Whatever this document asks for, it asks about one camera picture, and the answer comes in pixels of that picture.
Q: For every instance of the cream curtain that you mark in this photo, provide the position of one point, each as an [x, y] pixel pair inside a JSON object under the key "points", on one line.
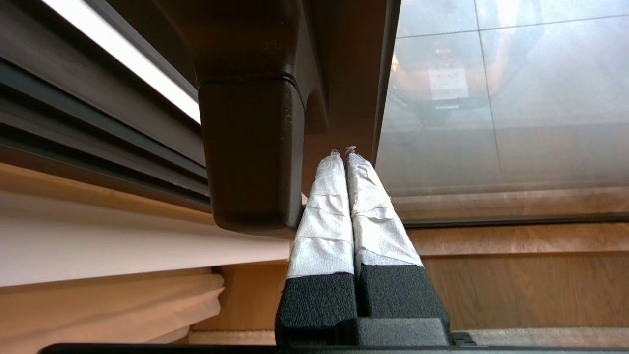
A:
{"points": [[98, 314]]}

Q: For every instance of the dark outer door frame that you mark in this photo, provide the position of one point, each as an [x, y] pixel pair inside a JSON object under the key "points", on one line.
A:
{"points": [[73, 98]]}

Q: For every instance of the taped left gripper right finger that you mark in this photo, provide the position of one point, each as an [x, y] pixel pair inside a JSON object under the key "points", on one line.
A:
{"points": [[388, 275]]}

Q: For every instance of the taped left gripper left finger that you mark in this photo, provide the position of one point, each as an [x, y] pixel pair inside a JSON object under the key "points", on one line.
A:
{"points": [[319, 246]]}

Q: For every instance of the brown-framed sliding glass door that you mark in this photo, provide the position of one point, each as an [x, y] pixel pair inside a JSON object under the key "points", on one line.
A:
{"points": [[354, 73]]}

